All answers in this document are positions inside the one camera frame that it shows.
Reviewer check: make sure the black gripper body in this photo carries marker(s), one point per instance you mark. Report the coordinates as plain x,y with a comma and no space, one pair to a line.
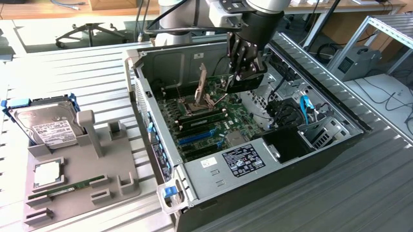
260,26

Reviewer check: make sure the low-profile graphics card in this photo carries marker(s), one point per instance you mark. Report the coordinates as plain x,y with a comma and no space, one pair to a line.
215,84

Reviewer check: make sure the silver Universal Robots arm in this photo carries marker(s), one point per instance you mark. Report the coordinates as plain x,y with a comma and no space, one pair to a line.
171,14

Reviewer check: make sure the silver drive cage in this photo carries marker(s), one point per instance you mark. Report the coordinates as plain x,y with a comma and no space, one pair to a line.
254,104

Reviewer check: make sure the metal socket cover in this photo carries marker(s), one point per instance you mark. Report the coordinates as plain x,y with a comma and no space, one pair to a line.
211,101

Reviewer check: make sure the green motherboard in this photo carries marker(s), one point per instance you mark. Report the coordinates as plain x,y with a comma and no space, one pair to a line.
237,113

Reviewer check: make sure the thin locking lever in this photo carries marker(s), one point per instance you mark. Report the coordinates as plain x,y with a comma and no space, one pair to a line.
177,90

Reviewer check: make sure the empty black RAM slot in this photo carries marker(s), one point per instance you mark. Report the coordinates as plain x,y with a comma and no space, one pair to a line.
199,117
197,113

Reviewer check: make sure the CPU socket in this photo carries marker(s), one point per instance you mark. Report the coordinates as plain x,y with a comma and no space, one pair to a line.
189,110

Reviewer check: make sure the black RAM stick white label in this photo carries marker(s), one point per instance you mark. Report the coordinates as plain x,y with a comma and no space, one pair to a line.
200,122

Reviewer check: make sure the light wooden desk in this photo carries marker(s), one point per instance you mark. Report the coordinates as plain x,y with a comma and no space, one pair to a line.
354,6
32,13

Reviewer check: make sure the silver chipset heatsink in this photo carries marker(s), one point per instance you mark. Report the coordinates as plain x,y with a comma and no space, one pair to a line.
235,139

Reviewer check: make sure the grey controller box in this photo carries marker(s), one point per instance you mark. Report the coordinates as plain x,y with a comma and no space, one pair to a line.
360,65

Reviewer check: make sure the blue expansion slot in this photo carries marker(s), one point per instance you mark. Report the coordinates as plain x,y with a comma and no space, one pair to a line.
195,139

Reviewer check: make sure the silver disk bay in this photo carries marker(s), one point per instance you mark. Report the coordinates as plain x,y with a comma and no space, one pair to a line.
322,137

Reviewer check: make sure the brown cardboard box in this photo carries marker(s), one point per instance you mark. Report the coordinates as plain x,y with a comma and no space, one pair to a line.
112,4

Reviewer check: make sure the black office chair base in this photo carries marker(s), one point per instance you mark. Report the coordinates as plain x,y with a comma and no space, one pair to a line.
90,26

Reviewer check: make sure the silver power supply unit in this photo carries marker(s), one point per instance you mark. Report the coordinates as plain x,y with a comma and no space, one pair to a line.
209,186

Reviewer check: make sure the open black PC case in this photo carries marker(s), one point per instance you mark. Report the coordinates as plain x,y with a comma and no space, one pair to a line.
290,193

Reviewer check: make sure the blue case release latch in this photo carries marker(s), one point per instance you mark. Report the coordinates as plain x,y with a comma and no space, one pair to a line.
168,192

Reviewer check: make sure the silver hard disk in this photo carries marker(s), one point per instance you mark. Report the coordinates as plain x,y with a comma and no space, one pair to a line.
48,130

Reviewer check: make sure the grey parts rack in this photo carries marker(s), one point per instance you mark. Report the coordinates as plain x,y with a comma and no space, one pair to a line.
80,166

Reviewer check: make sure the blue disk caddy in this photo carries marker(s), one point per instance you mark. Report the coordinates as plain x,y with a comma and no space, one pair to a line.
18,103

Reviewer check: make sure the green RAM stick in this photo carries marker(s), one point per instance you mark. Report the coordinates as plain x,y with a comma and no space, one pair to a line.
72,186

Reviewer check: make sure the silver CPU chip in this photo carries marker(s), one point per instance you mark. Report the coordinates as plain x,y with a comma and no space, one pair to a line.
48,174

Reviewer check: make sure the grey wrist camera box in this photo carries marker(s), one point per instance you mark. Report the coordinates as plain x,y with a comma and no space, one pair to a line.
221,17

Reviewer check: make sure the aluminium slat table frame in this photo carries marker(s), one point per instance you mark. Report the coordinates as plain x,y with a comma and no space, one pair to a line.
397,26

